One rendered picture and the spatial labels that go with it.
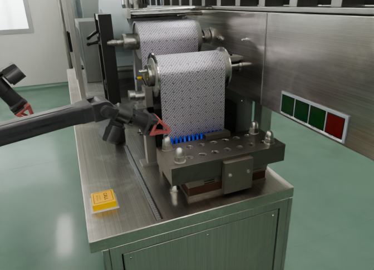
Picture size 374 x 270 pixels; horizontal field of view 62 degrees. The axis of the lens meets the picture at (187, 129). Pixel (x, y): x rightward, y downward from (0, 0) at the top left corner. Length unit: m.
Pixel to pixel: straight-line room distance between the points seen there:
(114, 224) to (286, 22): 0.75
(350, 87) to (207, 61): 0.48
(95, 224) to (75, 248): 1.35
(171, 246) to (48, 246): 1.48
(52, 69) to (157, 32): 5.46
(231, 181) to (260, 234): 0.23
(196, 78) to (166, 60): 0.11
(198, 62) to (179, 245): 0.59
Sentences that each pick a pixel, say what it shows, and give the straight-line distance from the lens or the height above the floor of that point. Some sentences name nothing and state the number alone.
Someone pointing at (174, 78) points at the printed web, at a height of 1.24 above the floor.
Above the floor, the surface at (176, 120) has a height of 1.10.
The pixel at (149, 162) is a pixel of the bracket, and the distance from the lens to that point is 1.20.
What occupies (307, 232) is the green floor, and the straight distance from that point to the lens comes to 2.36.
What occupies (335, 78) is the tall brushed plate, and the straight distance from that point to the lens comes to 0.83.
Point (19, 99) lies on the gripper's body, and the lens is 1.39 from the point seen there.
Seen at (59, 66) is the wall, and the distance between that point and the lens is 6.61.
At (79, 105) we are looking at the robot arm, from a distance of 0.94.
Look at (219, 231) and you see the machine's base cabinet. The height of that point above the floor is 0.80.
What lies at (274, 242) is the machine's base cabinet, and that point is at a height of 0.68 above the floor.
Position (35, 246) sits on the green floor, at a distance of 2.42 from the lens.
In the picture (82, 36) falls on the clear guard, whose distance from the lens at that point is 2.00.
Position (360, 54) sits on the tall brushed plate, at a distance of 0.78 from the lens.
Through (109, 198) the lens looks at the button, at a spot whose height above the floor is 0.92.
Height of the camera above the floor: 1.48
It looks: 23 degrees down
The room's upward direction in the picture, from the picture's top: 2 degrees counter-clockwise
